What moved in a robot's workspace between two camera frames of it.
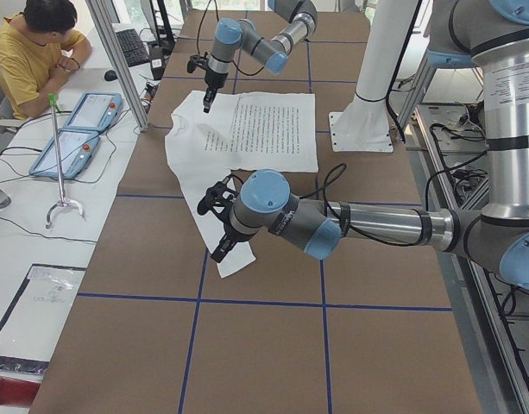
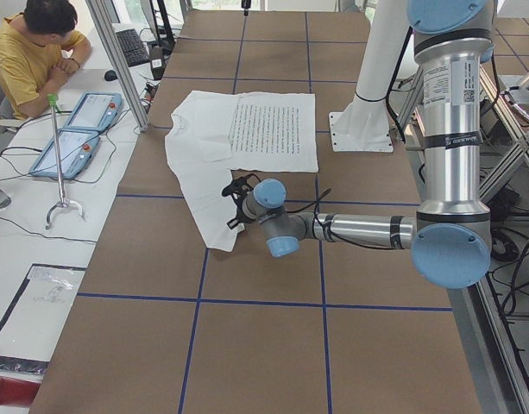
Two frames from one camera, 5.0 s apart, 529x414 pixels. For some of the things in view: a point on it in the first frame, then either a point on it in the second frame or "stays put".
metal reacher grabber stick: x=62 y=202 stays put
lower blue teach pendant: x=78 y=147 stays put
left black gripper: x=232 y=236 → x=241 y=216
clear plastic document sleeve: x=28 y=333 stays put
